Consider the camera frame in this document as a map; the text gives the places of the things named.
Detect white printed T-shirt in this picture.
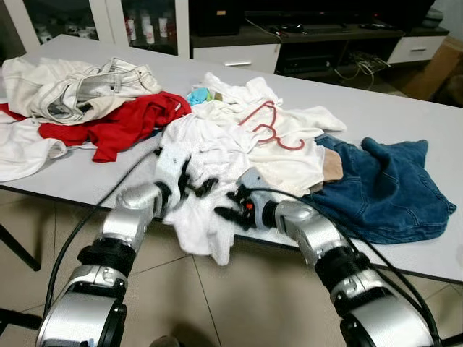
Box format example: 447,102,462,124
156,113,254,266

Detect red plastic clothes hanger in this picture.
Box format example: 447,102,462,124
239,100,306,153

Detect cream short sleeve shirt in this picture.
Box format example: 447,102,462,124
217,101,348,196

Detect light blue small cloth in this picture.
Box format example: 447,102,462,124
187,87,214,107

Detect red garment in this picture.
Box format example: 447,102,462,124
0,90,192,163

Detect white crumpled garment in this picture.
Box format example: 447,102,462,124
190,72,279,120

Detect white drawer front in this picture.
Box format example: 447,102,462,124
192,45,281,74
387,36,446,64

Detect blue denim jeans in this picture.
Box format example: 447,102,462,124
300,134,458,245

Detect cream denim jeans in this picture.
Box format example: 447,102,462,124
2,56,161,125

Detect black speaker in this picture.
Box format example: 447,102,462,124
190,0,245,37

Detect white cotton garment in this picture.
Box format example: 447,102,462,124
0,112,67,183

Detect white glass door cabinet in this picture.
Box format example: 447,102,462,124
22,0,190,59

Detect grey folding table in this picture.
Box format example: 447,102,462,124
0,35,463,283

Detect black TV stand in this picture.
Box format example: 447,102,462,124
190,25,442,77

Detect brown cardboard box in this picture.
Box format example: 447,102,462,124
402,36,463,102

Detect black floor stand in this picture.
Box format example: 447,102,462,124
0,307,42,333

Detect black television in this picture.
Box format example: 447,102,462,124
242,0,435,26

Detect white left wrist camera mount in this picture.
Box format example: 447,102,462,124
154,141,187,218

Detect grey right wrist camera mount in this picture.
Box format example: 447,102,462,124
237,168,279,203

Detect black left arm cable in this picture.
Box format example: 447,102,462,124
43,148,160,315

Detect tangled power cables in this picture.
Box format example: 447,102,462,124
333,52,391,87

